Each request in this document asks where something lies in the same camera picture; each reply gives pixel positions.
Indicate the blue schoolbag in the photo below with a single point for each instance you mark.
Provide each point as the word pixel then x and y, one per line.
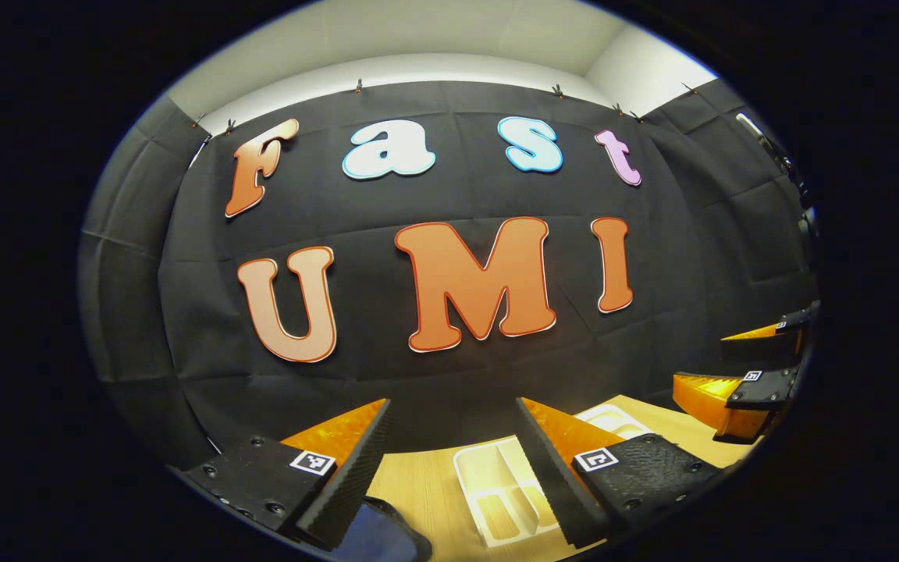
pixel 375 538

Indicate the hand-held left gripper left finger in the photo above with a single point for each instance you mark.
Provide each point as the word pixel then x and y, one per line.
pixel 352 484

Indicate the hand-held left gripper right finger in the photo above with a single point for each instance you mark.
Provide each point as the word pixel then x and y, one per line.
pixel 555 476

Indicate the black backdrop cloth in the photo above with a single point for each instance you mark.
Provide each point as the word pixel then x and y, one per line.
pixel 184 312

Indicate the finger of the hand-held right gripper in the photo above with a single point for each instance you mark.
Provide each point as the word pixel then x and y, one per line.
pixel 762 350
pixel 769 389

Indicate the cream plastic bookshelf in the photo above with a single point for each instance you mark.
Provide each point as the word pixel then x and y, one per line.
pixel 496 476

